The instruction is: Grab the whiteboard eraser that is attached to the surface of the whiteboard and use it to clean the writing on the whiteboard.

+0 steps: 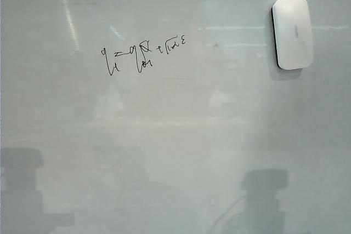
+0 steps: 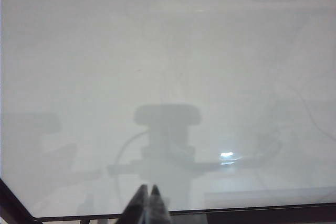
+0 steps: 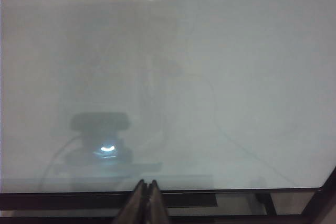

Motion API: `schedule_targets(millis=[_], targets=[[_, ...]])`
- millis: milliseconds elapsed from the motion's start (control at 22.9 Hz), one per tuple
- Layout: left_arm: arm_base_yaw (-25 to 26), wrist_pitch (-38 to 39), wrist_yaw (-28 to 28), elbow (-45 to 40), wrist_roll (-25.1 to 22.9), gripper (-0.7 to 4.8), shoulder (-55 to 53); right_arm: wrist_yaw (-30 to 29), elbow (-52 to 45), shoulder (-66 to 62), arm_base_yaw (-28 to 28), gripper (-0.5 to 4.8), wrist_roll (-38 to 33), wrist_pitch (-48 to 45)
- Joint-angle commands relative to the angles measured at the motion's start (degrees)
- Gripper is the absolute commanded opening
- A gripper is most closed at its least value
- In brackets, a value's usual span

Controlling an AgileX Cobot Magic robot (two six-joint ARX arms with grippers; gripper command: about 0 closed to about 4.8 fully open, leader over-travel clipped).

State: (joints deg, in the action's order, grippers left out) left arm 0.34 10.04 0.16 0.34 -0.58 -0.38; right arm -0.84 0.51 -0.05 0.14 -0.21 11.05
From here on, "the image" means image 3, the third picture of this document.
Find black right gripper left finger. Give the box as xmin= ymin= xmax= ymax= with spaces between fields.
xmin=111 ymin=179 xmax=150 ymax=224

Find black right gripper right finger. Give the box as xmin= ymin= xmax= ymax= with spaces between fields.
xmin=148 ymin=179 xmax=171 ymax=224

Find black metal whiteboard stand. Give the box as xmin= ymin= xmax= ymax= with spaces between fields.
xmin=0 ymin=165 xmax=336 ymax=224

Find white glass whiteboard panel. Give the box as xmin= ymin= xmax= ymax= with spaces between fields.
xmin=0 ymin=0 xmax=336 ymax=191

